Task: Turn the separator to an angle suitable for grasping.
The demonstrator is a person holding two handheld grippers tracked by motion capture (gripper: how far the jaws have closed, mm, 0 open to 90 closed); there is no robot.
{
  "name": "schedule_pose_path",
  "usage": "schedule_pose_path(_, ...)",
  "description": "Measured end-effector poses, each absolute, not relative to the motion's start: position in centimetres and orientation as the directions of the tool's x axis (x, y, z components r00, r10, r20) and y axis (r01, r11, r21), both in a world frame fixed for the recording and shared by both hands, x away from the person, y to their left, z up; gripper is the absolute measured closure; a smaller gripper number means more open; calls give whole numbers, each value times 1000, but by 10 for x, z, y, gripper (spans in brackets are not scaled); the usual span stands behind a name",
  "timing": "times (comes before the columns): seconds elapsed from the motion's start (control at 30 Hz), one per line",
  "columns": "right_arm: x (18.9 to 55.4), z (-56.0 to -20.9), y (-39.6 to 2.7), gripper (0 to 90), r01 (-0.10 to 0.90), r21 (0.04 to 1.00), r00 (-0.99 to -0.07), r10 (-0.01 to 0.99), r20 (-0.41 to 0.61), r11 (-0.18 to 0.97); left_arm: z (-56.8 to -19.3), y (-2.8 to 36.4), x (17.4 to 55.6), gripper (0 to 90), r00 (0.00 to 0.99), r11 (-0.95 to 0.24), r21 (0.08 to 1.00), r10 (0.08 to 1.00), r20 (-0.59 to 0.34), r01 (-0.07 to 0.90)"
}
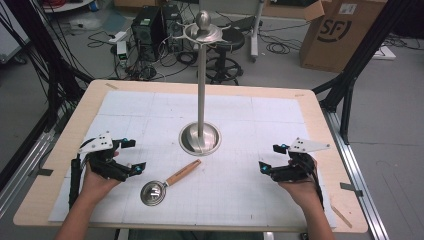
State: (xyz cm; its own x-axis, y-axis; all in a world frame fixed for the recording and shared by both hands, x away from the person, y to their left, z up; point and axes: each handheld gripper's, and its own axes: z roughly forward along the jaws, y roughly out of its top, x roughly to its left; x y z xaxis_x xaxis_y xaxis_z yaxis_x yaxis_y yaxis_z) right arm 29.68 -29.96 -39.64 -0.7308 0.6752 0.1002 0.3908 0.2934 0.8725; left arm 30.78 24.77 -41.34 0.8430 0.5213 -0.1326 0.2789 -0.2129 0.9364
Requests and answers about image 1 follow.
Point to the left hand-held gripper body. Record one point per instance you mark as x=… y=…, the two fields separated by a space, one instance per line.
x=103 y=163

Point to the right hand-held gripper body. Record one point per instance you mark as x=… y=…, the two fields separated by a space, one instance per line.
x=293 y=171

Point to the tall metal hook stand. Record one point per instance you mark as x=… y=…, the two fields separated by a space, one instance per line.
x=201 y=100

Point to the person's right hand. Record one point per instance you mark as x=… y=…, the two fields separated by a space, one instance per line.
x=303 y=193

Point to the person's left hand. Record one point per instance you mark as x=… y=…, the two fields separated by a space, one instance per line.
x=96 y=186

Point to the white gridded mat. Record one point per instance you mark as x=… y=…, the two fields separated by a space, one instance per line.
x=253 y=186

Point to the black tape piece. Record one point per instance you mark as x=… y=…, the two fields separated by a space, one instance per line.
x=350 y=188
x=45 y=172

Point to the person's legs in jeans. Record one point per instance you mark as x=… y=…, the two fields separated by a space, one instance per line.
x=196 y=235

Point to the white and green device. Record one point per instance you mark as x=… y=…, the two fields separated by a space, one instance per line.
x=122 y=53

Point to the white power strip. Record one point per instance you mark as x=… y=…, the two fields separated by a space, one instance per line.
x=118 y=36

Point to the large black computer tower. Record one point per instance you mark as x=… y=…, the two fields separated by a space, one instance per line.
x=146 y=33

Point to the black round stool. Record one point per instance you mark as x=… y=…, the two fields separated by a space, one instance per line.
x=230 y=43

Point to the white stand leg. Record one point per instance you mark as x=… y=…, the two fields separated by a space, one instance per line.
x=256 y=30

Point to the large printed cardboard box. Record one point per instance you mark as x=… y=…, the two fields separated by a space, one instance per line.
x=336 y=36

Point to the slim black computer tower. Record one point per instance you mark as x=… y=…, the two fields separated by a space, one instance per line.
x=172 y=25

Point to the open cardboard box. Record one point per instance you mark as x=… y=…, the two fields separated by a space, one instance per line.
x=293 y=8

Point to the flat white floor device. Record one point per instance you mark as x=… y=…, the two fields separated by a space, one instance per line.
x=385 y=52

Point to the white round table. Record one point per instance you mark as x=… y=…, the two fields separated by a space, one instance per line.
x=66 y=5

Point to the aluminium rail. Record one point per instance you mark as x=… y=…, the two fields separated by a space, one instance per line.
x=23 y=173
x=356 y=176

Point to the black metal frame post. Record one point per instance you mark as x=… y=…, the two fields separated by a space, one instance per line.
x=50 y=66
x=363 y=56

